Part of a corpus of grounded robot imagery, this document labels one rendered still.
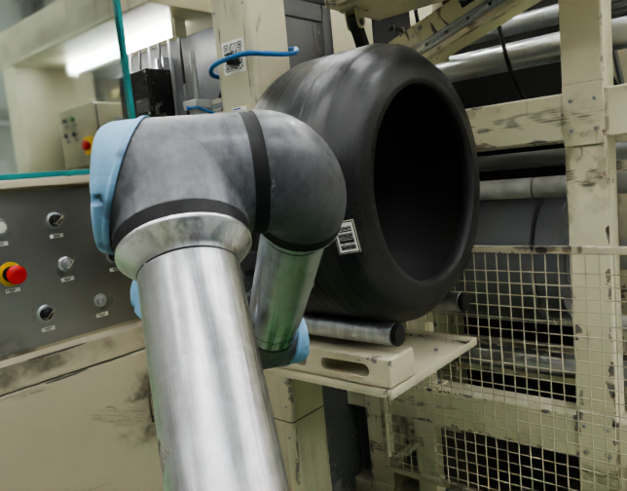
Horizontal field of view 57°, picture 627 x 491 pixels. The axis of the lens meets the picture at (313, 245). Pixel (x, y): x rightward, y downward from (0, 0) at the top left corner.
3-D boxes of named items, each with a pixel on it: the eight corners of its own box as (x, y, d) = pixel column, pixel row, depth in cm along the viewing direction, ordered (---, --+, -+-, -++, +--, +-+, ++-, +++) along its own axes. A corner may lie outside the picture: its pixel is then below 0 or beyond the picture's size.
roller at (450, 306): (337, 289, 153) (347, 281, 156) (342, 304, 155) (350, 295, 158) (460, 298, 130) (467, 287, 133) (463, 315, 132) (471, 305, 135)
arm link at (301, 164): (357, 78, 57) (291, 316, 96) (247, 84, 54) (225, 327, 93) (397, 166, 51) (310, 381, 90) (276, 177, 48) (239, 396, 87)
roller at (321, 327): (261, 317, 132) (273, 305, 135) (268, 332, 134) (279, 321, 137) (391, 332, 109) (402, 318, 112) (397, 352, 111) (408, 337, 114)
